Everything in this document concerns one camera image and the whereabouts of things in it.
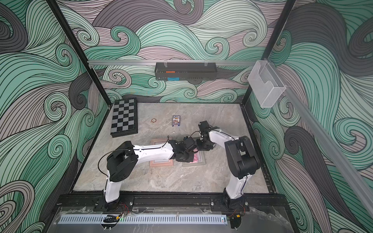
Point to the aluminium rail back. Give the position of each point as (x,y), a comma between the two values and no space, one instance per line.
(132,62)

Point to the aluminium rail right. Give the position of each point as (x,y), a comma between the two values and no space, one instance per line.
(329,146)

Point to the aluminium rail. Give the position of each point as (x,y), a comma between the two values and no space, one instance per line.
(132,62)
(329,146)

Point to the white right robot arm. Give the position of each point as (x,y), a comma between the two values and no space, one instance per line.
(242,158)

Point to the black corner frame post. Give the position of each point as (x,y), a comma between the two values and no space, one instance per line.
(70,35)
(278,28)

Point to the pink picture frame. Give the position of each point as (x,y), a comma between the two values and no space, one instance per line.
(160,162)

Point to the white slotted cable duct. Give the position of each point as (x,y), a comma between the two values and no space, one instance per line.
(146,219)

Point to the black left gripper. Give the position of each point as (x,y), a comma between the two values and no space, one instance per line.
(191,158)

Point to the black wall shelf tray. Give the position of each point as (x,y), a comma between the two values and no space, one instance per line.
(192,72)

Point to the pink cloth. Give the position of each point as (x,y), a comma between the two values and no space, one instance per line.
(196,158)

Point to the green picture frame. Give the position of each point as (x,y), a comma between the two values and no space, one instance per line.
(202,160)

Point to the blue playing cards box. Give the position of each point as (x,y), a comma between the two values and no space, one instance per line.
(176,120)

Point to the black white chessboard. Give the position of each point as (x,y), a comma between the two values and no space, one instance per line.
(124,118)

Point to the clear acrylic wall box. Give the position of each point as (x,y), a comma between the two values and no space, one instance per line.
(266,83)

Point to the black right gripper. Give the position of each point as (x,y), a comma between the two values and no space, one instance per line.
(204,144)

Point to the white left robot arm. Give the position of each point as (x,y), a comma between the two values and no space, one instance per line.
(121,162)

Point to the black corner frame post right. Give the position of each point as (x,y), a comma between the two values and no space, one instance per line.
(278,28)

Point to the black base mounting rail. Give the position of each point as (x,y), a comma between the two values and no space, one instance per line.
(215,202)

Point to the black corner frame post left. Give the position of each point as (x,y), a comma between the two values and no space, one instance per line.
(70,35)

